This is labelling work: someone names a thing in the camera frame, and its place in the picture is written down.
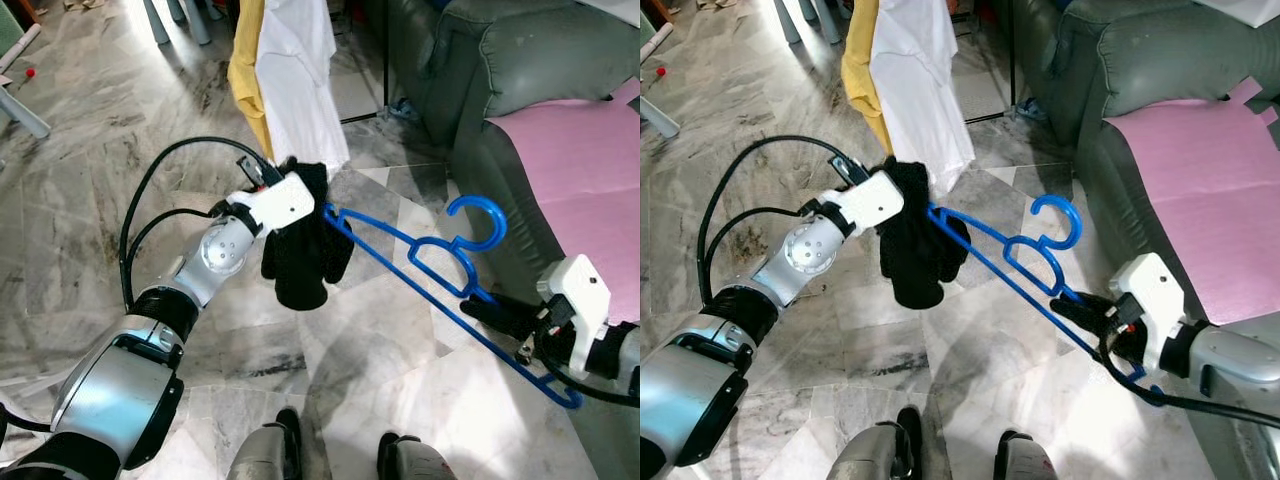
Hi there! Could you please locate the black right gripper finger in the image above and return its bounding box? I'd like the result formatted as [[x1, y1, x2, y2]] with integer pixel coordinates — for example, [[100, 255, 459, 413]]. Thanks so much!
[[1050, 293, 1116, 336], [458, 295, 531, 337]]

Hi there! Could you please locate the blue plastic hanger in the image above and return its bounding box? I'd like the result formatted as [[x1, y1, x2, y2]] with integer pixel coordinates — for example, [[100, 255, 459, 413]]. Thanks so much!
[[928, 193, 1166, 406], [322, 195, 586, 411]]

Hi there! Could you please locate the black cloth garment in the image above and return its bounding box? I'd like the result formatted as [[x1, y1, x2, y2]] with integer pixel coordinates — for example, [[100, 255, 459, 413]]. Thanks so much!
[[260, 157, 356, 313], [878, 155, 971, 311]]

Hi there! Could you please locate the grey robot right leg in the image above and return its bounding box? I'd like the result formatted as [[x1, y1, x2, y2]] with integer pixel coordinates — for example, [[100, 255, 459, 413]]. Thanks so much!
[[993, 430, 1061, 480], [378, 432, 461, 480]]

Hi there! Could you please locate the grey robot leg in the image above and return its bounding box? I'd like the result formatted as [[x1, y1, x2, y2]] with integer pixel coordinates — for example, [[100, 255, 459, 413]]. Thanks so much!
[[993, 430, 1061, 480], [225, 408, 301, 480], [825, 405, 916, 480], [378, 432, 461, 480]]

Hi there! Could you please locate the pink foam mat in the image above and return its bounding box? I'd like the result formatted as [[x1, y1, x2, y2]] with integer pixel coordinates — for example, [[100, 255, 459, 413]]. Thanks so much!
[[487, 80, 641, 326], [1103, 75, 1280, 326]]

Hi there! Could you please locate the pale plastic stool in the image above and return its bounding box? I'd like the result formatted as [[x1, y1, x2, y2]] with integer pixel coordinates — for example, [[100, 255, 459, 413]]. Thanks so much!
[[0, 82, 51, 139], [640, 95, 681, 139]]

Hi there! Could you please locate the grey robot left leg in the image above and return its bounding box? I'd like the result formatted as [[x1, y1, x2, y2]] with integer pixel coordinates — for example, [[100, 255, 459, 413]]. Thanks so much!
[[825, 405, 916, 480], [225, 408, 301, 480]]

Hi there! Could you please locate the green leather sofa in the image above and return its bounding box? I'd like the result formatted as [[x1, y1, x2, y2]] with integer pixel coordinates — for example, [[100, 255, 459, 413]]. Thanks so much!
[[1010, 0, 1280, 480], [385, 0, 641, 480]]

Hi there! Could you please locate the white shirt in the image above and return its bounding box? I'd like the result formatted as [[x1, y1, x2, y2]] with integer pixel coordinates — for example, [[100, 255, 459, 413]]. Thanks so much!
[[255, 0, 351, 181], [870, 0, 976, 196]]

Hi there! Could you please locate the yellow shirt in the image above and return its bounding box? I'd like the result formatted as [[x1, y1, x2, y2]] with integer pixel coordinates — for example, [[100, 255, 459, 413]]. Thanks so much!
[[228, 0, 276, 161], [840, 0, 894, 156]]

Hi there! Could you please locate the white drawer box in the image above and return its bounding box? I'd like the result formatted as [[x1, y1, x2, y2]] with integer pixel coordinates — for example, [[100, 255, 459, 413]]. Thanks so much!
[[1222, 0, 1280, 28]]

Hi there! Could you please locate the green flat board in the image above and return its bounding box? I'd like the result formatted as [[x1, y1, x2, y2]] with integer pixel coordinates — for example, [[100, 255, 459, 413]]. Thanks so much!
[[0, 0, 26, 61]]

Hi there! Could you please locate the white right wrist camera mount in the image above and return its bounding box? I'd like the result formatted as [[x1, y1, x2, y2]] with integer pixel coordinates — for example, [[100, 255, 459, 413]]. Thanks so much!
[[1110, 252, 1186, 376], [537, 255, 613, 371]]

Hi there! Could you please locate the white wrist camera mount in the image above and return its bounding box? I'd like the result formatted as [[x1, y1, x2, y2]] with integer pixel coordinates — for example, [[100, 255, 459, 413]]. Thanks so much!
[[237, 172, 316, 233], [537, 255, 613, 371], [838, 170, 906, 233], [1110, 252, 1186, 376]]

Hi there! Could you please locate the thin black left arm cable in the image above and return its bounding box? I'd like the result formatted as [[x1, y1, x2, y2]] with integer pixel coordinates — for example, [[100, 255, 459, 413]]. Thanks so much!
[[125, 205, 236, 311], [705, 205, 831, 301]]

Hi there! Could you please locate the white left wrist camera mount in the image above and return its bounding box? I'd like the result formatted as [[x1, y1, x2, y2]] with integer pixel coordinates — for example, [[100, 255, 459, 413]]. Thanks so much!
[[838, 170, 906, 233], [237, 172, 316, 233]]

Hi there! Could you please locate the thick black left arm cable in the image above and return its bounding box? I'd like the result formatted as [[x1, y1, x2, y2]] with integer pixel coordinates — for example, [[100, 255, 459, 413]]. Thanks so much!
[[697, 133, 871, 306], [118, 135, 276, 311]]

